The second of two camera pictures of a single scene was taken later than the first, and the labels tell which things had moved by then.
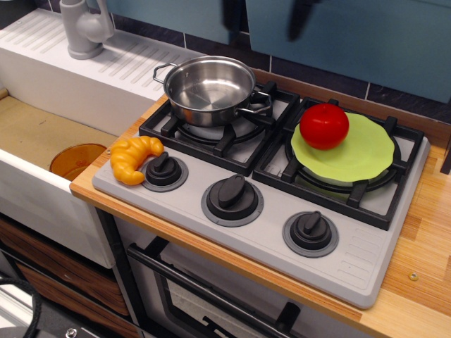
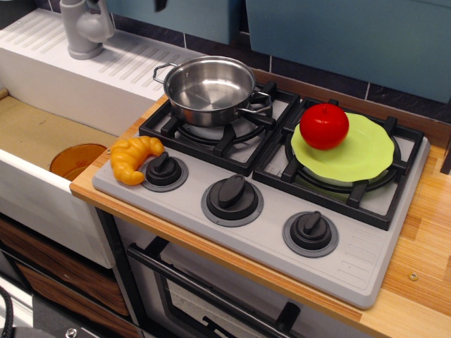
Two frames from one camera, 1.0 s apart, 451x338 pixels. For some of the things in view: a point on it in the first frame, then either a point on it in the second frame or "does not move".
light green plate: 367,148 does not move
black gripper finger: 301,10 to 160,5
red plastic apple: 324,126 does not move
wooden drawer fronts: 68,285 does not move
